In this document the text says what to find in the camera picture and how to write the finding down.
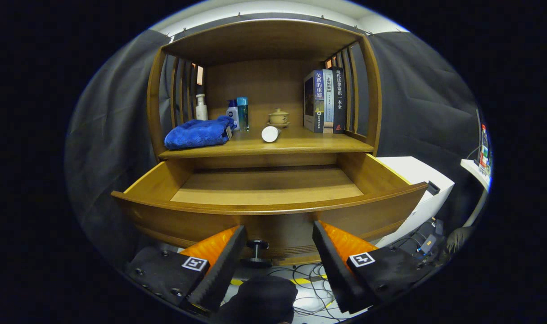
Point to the pale book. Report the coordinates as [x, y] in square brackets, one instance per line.
[328, 108]

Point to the teal bottle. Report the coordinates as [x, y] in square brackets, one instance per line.
[243, 114]

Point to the black book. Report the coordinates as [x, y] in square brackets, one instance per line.
[339, 103]

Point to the beige lidded teacup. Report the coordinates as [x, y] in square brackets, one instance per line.
[278, 118]

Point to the white pump bottle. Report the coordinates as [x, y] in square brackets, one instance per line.
[201, 111]

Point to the white tube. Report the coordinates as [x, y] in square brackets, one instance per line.
[270, 134]

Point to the person's dark clothing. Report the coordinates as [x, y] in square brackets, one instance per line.
[259, 299]

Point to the wooden drawer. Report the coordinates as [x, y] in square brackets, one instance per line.
[273, 189]

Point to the blue towel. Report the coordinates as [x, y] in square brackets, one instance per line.
[194, 134]

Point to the small black object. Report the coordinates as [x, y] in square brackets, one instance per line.
[433, 187]

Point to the white shelf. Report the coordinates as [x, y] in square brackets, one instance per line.
[473, 170]

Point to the wooden countertop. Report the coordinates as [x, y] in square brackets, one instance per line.
[300, 141]

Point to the white side table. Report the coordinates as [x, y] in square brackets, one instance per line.
[408, 168]

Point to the white bottle with blue cap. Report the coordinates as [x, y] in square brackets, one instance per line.
[232, 112]

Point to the wooden cabinet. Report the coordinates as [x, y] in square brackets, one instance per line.
[259, 85]

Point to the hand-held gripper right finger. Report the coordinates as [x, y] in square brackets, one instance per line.
[336, 270]

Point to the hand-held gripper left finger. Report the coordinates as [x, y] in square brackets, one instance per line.
[223, 267]

